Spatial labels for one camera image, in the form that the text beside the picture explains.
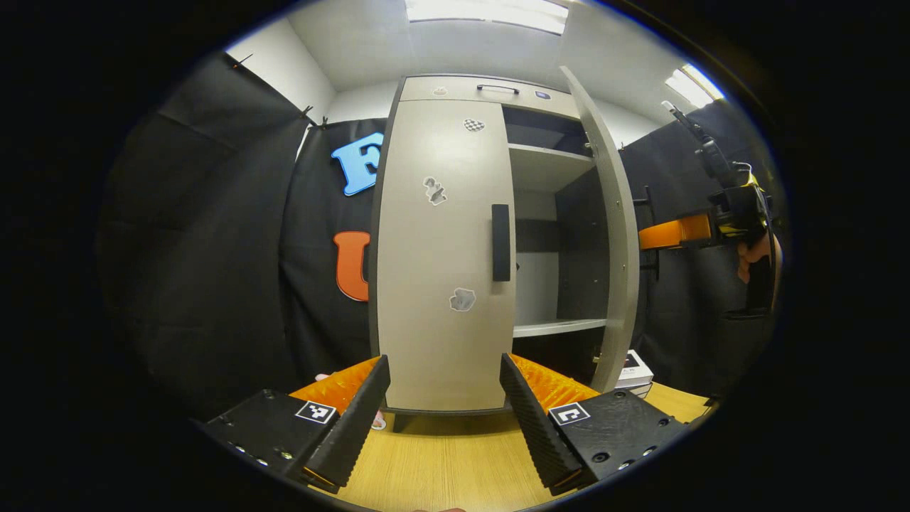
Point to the large ceiling light panel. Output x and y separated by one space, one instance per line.
490 13

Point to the grey cabinet drawer front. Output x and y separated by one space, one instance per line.
462 89

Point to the small ceiling light panel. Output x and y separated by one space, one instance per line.
693 85

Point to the white flat box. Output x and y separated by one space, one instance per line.
636 370
640 390

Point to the grey double-door shoe cabinet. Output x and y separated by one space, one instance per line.
569 242

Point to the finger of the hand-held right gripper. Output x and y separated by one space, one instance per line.
675 231

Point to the grey cabinet shelf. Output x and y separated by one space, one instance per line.
558 328
544 167

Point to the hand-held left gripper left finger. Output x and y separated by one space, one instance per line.
355 427

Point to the grey shoe cabinet door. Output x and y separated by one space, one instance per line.
441 284
617 213

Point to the black backdrop cloth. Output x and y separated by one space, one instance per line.
213 249

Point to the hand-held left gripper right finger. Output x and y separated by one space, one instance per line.
533 427

